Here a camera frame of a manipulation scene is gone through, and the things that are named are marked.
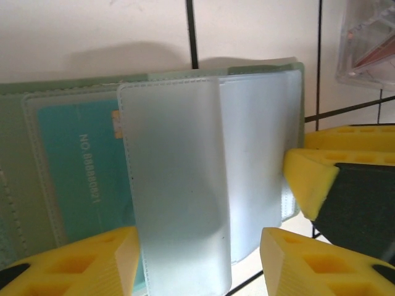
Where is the red plastic card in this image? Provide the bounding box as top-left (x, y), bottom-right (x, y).
top-left (347, 21), bottom-right (395, 70)

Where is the green card holder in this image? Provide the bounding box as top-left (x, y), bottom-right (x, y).
top-left (0, 56), bottom-right (307, 296)

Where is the teal plastic card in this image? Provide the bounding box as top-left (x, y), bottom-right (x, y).
top-left (36, 104), bottom-right (146, 292)

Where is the clear plastic card box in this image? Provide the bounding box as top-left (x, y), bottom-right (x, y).
top-left (335, 0), bottom-right (395, 91)

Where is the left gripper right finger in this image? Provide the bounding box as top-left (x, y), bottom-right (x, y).
top-left (260, 227), bottom-right (395, 296)

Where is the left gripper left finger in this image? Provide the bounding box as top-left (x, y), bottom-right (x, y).
top-left (0, 226), bottom-right (141, 296)

